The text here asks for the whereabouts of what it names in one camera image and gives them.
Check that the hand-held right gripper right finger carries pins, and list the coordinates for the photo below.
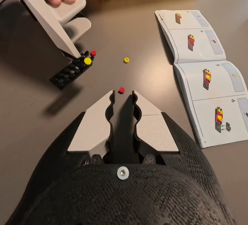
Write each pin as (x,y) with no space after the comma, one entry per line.
(155,132)

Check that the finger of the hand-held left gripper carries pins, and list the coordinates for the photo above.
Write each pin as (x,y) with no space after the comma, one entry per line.
(81,26)
(50,19)

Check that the yellow round lego piece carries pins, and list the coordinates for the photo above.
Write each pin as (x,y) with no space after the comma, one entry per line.
(87,61)
(126,60)

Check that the black lego plate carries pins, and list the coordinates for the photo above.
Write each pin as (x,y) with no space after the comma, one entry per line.
(66,73)

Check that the red lego piece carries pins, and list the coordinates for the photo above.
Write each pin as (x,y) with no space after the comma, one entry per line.
(121,90)
(93,52)

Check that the lego instruction booklet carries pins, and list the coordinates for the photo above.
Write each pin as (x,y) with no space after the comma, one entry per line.
(203,77)

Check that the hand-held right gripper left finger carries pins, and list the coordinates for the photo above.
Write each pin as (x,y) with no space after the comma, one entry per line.
(93,130)

